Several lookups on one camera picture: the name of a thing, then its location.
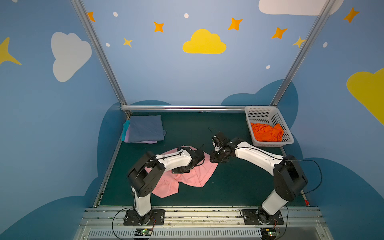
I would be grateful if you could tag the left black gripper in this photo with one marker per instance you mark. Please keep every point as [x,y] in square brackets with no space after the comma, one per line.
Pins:
[183,168]

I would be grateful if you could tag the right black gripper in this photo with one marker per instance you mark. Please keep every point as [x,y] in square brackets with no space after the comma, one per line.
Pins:
[217,156]

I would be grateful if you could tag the pink t shirt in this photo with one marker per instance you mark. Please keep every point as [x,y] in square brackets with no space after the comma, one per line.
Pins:
[197,177]

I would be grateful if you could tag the white plastic laundry basket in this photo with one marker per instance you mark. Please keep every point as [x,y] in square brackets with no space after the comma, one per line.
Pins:
[270,116]

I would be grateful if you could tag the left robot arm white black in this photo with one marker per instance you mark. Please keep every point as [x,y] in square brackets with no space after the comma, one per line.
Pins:
[148,170]

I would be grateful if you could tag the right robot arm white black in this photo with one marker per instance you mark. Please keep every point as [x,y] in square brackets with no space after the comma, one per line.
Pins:
[289,178]

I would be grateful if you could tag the orange t shirt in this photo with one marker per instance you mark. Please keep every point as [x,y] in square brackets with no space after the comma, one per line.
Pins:
[267,133]

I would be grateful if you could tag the folded grey blue t shirt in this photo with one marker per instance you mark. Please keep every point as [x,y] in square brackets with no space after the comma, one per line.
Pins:
[146,128]

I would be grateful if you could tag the folded lilac t shirt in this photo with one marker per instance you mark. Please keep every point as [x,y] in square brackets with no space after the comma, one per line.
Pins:
[126,139]

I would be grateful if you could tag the folded teal t shirt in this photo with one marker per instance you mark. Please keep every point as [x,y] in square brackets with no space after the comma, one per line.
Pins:
[125,129]

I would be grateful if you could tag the left green circuit board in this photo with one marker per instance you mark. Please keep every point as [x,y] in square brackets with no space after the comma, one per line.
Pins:
[143,232]

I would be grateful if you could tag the green circuit board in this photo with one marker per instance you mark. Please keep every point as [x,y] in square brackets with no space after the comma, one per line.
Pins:
[269,234]
[143,232]

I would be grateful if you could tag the right green circuit board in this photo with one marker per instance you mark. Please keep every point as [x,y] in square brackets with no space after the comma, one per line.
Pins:
[269,234]

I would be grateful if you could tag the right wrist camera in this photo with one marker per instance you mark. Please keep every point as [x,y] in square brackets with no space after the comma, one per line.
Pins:
[217,143]

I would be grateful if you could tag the aluminium frame back crossbar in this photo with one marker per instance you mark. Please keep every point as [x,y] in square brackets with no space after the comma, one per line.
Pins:
[170,108]

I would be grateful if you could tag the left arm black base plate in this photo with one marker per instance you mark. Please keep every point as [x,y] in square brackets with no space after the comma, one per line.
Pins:
[153,217]

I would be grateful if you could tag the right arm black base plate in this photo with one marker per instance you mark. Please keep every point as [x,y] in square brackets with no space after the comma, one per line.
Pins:
[252,216]

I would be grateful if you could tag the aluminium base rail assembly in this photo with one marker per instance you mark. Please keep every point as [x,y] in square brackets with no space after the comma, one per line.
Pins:
[202,223]

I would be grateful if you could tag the aluminium frame left post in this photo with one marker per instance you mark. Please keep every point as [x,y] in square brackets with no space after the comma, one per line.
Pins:
[88,26]

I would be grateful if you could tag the aluminium frame post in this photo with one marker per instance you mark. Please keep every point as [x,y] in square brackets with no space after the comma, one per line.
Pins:
[88,26]
[311,38]

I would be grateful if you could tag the aluminium frame right post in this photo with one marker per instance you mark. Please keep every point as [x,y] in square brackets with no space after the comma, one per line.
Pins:
[311,38]

